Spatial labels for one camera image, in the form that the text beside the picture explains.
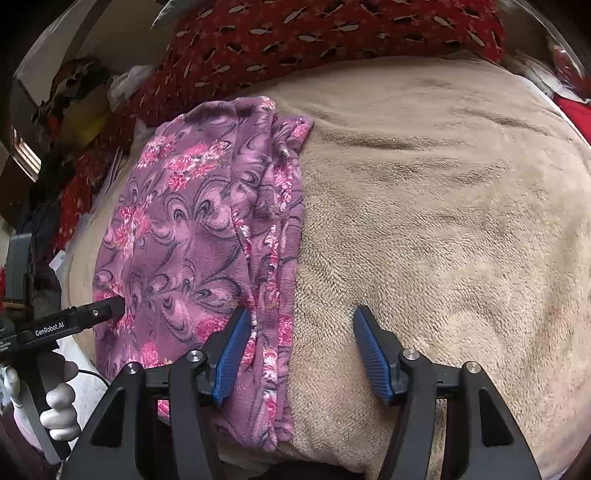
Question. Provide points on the white plastic bag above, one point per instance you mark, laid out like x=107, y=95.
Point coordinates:
x=131, y=85

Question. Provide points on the cardboard box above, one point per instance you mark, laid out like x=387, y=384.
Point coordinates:
x=85, y=120

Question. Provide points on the red star print cloth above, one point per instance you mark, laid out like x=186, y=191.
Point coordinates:
x=78, y=198

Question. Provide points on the dark clothing pile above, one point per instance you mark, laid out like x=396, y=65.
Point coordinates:
x=44, y=157

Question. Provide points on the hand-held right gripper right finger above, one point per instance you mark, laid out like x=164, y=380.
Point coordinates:
x=374, y=355

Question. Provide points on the purple floral garment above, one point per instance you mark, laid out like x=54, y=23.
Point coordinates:
x=194, y=221

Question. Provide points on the dark blue jacket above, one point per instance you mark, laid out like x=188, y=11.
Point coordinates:
x=44, y=221

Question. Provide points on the metal framed mirror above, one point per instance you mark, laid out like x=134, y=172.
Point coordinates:
x=23, y=147

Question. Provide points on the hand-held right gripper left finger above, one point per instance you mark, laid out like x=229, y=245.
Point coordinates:
x=231, y=355

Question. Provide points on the stack of papers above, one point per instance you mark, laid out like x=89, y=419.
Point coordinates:
x=113, y=170

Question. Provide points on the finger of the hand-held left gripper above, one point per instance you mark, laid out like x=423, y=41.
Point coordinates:
x=101, y=312

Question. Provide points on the person's left hand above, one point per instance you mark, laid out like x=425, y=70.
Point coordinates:
x=60, y=410

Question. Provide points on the beige fleece blanket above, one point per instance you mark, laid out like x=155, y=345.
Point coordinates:
x=438, y=221

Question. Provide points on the red printed blanket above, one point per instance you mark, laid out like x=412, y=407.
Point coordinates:
x=323, y=41

